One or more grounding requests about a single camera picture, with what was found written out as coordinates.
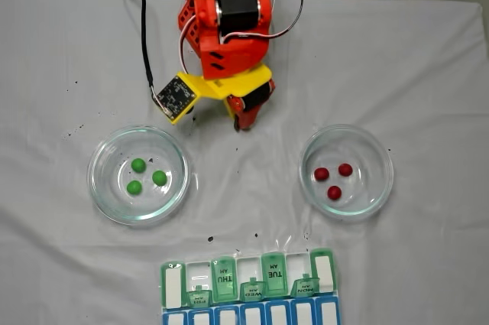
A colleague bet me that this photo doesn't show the weekly pill organizer box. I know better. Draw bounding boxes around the weekly pill organizer box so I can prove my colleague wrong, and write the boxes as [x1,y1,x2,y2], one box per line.
[158,247,344,325]

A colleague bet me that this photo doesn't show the glass bowl for red balls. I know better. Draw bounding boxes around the glass bowl for red balls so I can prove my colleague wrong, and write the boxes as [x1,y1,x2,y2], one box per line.
[299,123,394,223]

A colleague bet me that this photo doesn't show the glass bowl for green balls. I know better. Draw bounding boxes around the glass bowl for green balls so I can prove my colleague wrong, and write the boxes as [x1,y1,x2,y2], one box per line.
[86,124,191,226]

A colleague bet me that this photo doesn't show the white tablecloth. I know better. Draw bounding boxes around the white tablecloth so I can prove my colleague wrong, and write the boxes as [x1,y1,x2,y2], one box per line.
[0,0,489,325]

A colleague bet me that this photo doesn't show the black camera board yellow mount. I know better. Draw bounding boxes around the black camera board yellow mount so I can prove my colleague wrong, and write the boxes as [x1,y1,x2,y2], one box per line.
[153,71,203,125]

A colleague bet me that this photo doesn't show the black camera cable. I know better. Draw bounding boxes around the black camera cable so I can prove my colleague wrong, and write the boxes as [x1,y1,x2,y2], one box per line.
[121,0,156,91]

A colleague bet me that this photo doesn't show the red black white servo wire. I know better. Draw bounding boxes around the red black white servo wire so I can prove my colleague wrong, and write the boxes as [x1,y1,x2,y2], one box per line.
[221,0,305,41]

